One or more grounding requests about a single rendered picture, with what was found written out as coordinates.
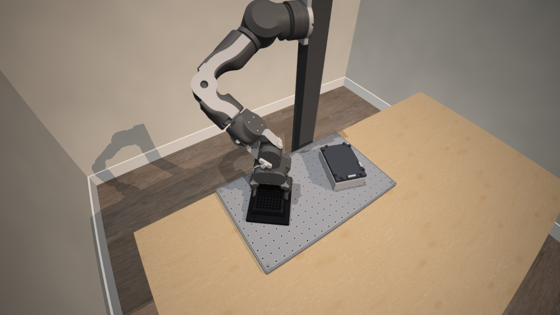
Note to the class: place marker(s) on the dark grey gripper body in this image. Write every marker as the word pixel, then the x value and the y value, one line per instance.
pixel 272 176

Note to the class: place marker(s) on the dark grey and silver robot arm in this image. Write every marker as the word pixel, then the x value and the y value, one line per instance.
pixel 263 21

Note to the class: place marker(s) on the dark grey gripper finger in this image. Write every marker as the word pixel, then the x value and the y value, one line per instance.
pixel 287 186
pixel 253 185

